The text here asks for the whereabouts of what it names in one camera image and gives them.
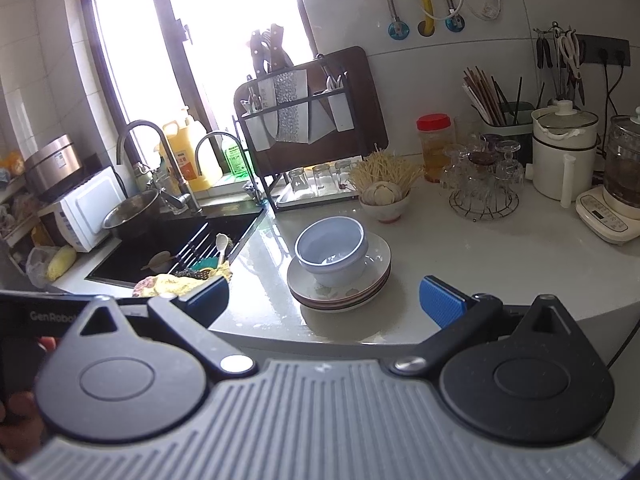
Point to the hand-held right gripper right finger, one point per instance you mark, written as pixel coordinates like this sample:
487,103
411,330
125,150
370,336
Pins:
442,301

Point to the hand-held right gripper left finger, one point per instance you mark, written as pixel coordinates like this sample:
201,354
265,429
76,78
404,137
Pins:
210,299

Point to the white deep plate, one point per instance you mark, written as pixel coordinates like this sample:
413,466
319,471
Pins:
376,265

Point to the person's left hand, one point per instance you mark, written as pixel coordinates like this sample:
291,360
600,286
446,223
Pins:
20,425

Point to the yellow cloth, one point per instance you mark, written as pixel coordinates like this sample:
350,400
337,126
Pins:
172,284

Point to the sink drain rack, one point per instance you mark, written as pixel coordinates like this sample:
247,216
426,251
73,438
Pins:
195,247

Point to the white spoon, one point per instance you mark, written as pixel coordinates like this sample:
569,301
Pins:
221,246

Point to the yellow bagged item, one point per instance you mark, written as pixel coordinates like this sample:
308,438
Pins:
57,264

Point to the black sink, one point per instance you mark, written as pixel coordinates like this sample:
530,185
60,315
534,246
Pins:
130,260

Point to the small beige bowl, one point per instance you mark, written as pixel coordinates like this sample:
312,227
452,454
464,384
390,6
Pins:
385,210

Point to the steel pot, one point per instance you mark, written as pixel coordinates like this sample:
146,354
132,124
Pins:
132,217

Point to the white microwave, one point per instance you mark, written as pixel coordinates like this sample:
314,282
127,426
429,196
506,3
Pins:
87,207

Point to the group of upturned glasses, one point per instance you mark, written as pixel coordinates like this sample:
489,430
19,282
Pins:
480,170

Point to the metal tray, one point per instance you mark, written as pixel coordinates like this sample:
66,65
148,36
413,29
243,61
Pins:
310,201

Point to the dried noodle bundle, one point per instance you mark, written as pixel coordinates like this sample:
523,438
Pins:
385,170

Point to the green bottle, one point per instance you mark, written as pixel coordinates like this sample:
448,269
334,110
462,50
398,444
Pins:
235,157

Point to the yellow detergent bottle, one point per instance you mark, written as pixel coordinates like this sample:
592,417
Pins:
187,152

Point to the drinking glass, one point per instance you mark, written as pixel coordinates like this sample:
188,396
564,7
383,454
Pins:
297,179
321,175
344,172

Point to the red-lidded glass jar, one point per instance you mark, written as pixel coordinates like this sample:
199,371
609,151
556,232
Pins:
435,147

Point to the silver rice cooker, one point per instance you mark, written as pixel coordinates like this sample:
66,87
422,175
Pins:
52,165

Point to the small curved faucet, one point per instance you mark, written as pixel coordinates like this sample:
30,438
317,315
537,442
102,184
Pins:
215,133

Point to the white utensil holder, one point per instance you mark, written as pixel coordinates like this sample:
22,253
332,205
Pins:
342,110
260,127

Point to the white electric cooker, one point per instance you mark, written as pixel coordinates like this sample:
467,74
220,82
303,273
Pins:
555,160

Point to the cream kettle base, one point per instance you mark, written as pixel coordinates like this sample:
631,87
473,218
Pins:
605,217

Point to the tall grey faucet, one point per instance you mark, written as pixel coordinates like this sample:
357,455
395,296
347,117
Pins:
122,135

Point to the brown cutting board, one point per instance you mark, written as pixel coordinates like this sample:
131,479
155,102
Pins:
367,110

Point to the bundle of wooden chopsticks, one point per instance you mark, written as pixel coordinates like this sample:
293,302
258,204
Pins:
482,95

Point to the patterned cleaver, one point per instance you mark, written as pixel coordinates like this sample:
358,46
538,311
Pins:
290,105

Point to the black dish rack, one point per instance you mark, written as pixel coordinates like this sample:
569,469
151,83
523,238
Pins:
300,102

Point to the hanging scissors and utensils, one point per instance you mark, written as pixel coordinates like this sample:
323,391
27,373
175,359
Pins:
545,50

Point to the window frame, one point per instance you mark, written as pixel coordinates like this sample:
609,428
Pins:
170,15

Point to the black wall power strip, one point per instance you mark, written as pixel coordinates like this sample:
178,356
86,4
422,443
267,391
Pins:
612,47

